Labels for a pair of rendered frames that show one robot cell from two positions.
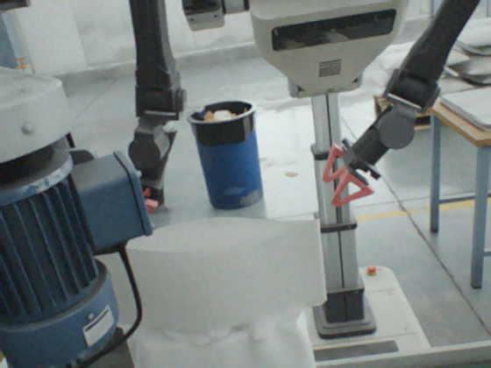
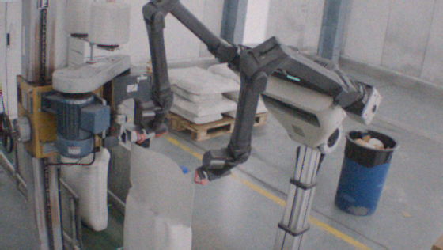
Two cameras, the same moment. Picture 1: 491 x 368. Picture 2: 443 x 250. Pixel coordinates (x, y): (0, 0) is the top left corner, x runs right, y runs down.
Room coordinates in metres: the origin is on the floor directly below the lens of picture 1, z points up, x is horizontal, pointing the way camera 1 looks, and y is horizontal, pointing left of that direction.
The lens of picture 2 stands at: (-0.28, -1.19, 1.85)
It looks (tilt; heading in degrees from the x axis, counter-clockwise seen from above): 20 degrees down; 41
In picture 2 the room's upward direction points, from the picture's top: 7 degrees clockwise
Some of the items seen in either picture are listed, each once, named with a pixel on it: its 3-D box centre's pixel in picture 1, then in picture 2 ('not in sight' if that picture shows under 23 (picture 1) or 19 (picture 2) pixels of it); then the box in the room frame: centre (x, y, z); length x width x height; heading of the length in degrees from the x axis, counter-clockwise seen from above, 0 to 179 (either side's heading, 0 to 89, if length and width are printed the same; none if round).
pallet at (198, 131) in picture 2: not in sight; (210, 115); (3.51, 2.30, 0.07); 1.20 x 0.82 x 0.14; 179
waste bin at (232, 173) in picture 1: (229, 155); (363, 172); (3.13, 0.07, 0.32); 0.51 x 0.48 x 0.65; 177
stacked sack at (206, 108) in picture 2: not in sight; (206, 104); (3.20, 2.11, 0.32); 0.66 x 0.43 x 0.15; 179
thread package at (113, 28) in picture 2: not in sight; (109, 22); (0.66, 0.27, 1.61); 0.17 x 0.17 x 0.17
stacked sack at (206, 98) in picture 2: not in sight; (193, 89); (3.17, 2.31, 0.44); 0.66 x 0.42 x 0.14; 81
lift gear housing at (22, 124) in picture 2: not in sight; (21, 129); (0.37, 0.50, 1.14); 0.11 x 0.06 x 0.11; 87
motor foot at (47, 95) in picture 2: not in sight; (58, 104); (0.49, 0.35, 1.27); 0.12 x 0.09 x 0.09; 177
